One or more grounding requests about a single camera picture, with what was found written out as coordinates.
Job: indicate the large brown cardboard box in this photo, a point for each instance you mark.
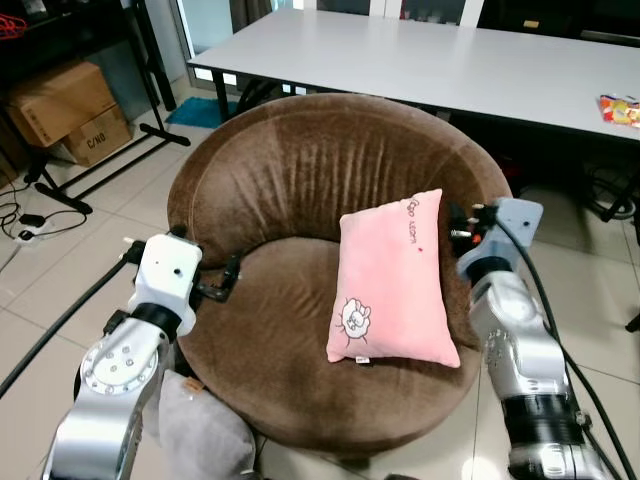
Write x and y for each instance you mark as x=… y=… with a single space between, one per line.
x=60 y=100

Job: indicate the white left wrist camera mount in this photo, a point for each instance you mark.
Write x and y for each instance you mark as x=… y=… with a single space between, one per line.
x=165 y=275

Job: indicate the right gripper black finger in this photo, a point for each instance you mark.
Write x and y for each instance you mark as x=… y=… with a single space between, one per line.
x=459 y=212
x=461 y=238

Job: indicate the teal floor mat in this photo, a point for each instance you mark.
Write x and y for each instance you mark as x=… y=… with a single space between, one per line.
x=195 y=113

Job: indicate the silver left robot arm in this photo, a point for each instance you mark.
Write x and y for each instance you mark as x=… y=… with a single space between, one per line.
x=110 y=385

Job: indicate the long white table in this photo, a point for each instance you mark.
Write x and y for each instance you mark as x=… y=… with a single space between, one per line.
x=420 y=60

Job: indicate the small printed cardboard box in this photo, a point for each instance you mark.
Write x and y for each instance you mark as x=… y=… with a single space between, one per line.
x=100 y=140

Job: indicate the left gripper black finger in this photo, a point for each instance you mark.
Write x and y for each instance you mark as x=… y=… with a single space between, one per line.
x=230 y=278
x=180 y=233

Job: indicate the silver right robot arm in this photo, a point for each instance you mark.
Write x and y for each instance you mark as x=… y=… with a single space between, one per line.
x=510 y=340

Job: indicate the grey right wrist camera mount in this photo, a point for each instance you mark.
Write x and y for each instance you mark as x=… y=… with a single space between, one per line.
x=515 y=230

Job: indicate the pink pillow with sheep print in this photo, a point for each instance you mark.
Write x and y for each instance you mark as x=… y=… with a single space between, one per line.
x=390 y=280

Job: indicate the brown round velvet sofa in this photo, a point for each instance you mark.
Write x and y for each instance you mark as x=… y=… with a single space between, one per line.
x=280 y=170

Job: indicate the red yellow snack packet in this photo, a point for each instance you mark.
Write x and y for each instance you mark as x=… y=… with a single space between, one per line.
x=620 y=110

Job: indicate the black power adapter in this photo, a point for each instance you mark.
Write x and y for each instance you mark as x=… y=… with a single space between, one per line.
x=32 y=220

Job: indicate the grey pillow with orange tag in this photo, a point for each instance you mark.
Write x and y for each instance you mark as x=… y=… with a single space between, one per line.
x=205 y=430

